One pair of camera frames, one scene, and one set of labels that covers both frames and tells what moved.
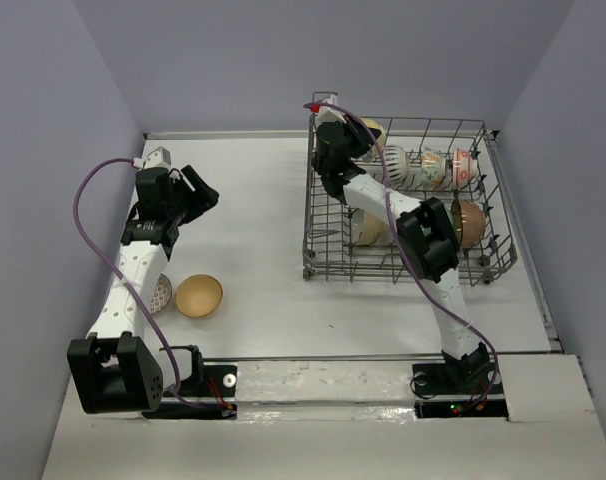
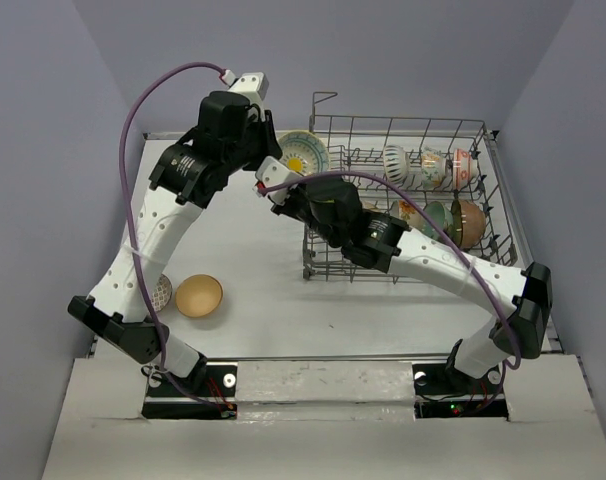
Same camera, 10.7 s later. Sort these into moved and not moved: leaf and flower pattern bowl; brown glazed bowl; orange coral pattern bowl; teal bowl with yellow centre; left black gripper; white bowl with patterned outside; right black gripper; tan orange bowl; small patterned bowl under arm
Moved: teal bowl with yellow centre; right black gripper; left black gripper
Not moved: tan orange bowl; brown glazed bowl; leaf and flower pattern bowl; small patterned bowl under arm; orange coral pattern bowl; white bowl with patterned outside
